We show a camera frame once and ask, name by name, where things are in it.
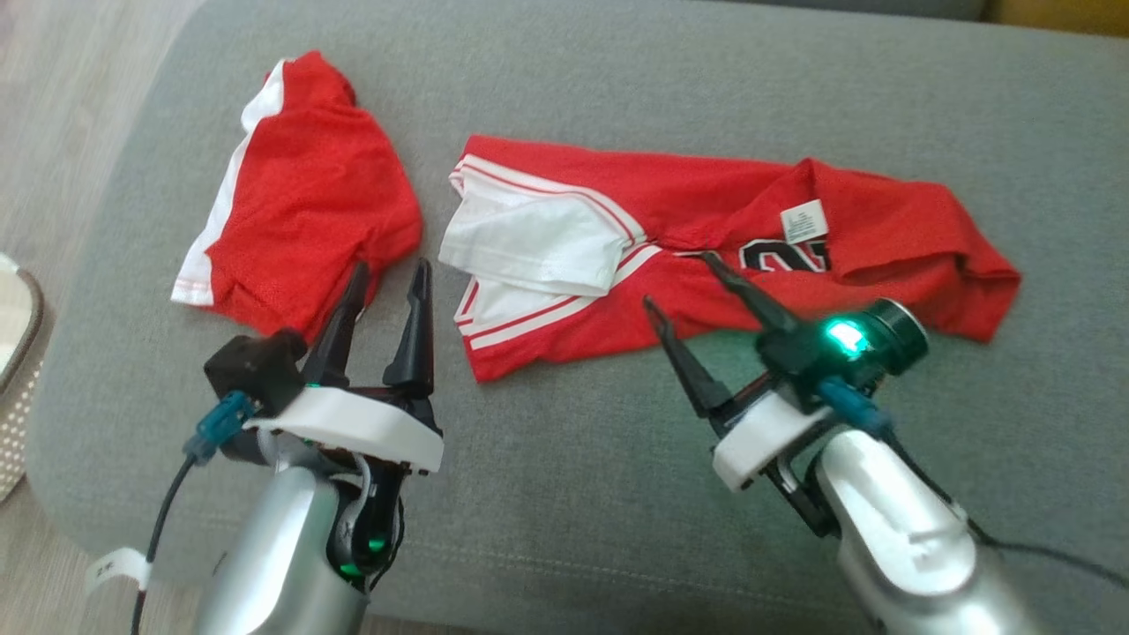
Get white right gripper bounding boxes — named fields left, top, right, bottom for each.
left=642, top=251, right=834, bottom=492

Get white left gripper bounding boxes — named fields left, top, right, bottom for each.
left=243, top=258, right=445, bottom=477

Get red basketball jersey with number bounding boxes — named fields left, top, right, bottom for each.
left=438, top=134, right=1022, bottom=385

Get red shorts with white stripes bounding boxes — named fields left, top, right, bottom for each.
left=170, top=50, right=425, bottom=345

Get grey fabric sofa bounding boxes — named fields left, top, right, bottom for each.
left=26, top=0, right=1129, bottom=635

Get beige perforated laundry basket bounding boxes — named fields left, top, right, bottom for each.
left=0, top=254, right=56, bottom=504

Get yellow furniture piece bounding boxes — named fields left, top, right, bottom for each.
left=983, top=0, right=1129, bottom=38

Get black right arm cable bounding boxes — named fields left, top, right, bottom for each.
left=816, top=377, right=1129, bottom=590

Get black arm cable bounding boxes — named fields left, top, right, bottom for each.
left=816, top=377, right=1129, bottom=590
left=131, top=391, right=258, bottom=635

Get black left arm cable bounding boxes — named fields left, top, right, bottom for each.
left=131, top=391, right=258, bottom=635

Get white left cable label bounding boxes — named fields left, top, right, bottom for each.
left=86, top=547, right=153, bottom=594

